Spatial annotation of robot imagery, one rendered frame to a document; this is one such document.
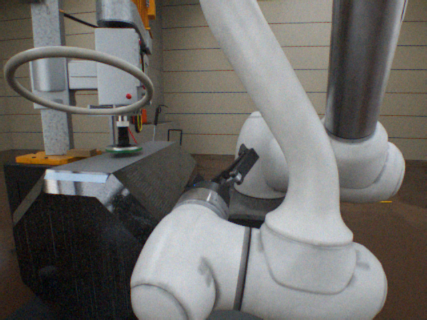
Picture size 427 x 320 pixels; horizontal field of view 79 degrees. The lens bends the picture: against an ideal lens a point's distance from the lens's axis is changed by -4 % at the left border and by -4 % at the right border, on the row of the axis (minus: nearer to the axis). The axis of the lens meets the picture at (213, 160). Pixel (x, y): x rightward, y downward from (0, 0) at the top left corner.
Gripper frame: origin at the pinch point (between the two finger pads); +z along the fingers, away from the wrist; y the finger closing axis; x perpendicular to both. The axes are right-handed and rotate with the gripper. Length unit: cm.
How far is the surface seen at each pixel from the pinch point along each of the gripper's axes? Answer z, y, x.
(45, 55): 9, -25, 51
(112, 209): 31, -64, 2
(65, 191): 33, -79, 20
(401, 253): 136, 30, -176
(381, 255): 131, 15, -164
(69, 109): 39, -54, 46
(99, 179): 38, -65, 16
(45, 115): 117, -136, 81
